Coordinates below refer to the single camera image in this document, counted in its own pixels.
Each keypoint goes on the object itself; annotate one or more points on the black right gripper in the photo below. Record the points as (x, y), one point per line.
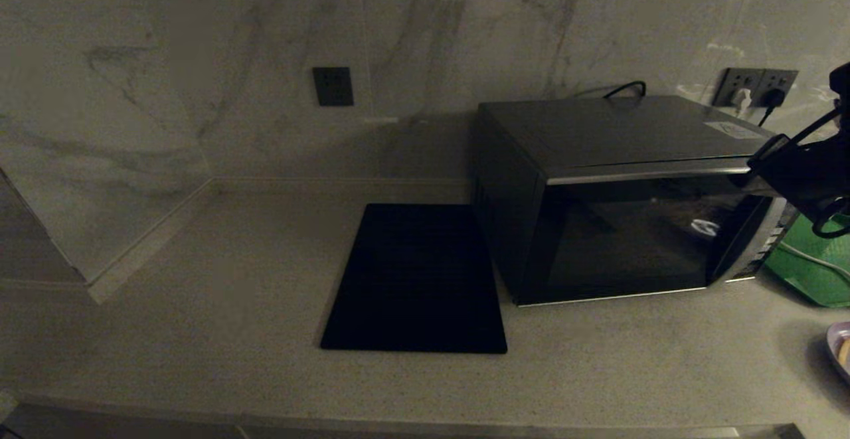
(807, 176)

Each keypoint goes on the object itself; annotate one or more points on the dark glass microwave door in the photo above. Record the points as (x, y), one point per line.
(631, 246)

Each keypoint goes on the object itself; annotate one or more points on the purple plate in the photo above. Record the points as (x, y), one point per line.
(835, 346)

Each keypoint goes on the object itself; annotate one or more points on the silver microwave oven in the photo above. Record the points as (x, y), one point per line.
(597, 133)

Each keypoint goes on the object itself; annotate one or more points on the white label sticker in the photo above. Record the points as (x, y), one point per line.
(734, 130)

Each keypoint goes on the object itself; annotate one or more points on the white power plug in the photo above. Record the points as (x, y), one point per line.
(741, 98)

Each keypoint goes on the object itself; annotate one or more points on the black power plug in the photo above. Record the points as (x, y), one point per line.
(773, 97)

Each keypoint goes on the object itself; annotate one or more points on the green plastic tray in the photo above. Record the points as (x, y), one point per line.
(810, 276)

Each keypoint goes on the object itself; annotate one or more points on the golden french fry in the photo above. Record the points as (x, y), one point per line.
(845, 352)

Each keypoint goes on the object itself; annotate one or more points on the black induction cooktop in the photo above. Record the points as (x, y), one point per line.
(412, 279)

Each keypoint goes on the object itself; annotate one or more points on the dark double wall socket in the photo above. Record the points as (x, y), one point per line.
(754, 80)

